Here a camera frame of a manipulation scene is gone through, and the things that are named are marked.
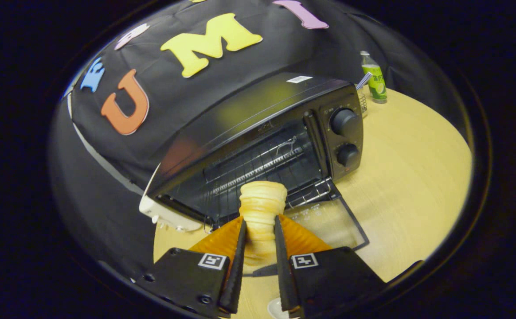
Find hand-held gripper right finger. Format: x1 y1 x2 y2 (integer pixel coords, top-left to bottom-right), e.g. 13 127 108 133
274 214 387 319

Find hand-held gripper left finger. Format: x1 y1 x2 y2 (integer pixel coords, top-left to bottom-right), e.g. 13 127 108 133
134 217 247 319

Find ridged yellow bread roll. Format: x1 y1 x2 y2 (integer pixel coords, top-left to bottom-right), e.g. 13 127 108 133
239 181 288 267

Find black toaster oven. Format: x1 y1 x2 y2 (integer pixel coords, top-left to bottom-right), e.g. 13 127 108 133
145 72 370 251

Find white toaster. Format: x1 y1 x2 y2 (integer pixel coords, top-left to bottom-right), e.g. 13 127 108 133
138 164 205 233

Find white plate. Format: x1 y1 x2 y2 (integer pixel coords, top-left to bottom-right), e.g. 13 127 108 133
267 297 292 319

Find green drink bottle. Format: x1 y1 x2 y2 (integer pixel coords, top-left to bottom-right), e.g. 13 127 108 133
359 50 388 104

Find metal wire basket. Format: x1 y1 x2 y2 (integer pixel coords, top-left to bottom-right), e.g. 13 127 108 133
356 85 369 119

